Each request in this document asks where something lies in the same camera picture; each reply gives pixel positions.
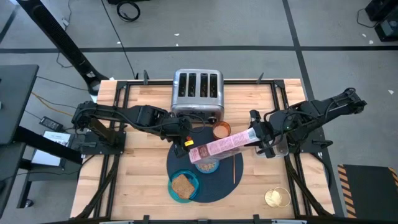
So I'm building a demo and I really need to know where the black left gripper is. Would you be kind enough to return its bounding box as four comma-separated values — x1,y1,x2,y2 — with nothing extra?
161,115,195,159

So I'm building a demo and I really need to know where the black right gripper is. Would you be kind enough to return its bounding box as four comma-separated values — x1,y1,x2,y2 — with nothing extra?
249,109,295,158

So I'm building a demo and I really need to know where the orange patterned bowl blue inside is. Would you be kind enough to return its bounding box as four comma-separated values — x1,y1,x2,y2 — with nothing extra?
195,157,221,174

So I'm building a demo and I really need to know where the pink strawberry yogurt cereal box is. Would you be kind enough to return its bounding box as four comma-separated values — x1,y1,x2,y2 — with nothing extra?
188,126,259,164

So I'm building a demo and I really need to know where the copper orange faceted cup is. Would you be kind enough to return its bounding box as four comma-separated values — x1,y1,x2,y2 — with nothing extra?
212,120,232,141

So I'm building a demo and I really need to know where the brown toast slice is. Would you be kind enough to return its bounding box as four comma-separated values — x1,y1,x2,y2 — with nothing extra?
171,174,197,200

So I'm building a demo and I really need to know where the teal transparent plate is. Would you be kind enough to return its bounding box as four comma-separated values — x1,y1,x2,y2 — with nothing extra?
167,169,201,204

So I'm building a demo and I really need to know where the dark blue round placemat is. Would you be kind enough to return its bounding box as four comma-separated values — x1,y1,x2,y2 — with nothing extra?
166,126,244,204

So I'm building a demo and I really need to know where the clear plastic container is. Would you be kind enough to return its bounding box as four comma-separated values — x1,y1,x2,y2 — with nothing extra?
254,133,289,158

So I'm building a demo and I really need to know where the silver four-slot toaster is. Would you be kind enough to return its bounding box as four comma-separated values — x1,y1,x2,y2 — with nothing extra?
170,68,225,124

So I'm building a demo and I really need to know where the clear glass with gold rim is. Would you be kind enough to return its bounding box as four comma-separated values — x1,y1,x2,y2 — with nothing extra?
264,187,292,209

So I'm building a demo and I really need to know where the black mat with hazard stripes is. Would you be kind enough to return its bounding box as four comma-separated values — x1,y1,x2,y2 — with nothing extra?
337,164,398,218

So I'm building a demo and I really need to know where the black power adapter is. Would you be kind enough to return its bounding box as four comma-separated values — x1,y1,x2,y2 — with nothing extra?
39,116,65,132

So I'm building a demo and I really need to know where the white paper sheet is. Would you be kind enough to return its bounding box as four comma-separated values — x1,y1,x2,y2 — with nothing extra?
30,130,72,167

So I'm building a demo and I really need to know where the black slanted stand leg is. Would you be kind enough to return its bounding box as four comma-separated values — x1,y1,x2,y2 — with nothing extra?
15,0,109,96

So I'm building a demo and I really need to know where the black equipment case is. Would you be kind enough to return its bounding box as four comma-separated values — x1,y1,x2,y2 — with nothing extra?
365,0,398,43

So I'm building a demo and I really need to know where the black desk top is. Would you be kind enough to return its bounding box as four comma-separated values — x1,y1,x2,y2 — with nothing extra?
0,64,40,146

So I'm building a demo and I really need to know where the black metal table frame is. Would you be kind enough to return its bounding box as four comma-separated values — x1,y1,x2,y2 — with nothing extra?
76,79,335,219

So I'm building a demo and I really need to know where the black desk leg frame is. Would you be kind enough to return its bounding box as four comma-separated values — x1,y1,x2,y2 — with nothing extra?
0,126,85,218

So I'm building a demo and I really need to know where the yellow floor cable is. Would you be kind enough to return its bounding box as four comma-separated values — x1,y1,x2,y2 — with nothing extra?
30,91,75,118

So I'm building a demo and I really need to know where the black coiled floor cable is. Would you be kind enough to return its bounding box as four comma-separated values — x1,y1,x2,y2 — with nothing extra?
116,1,141,23

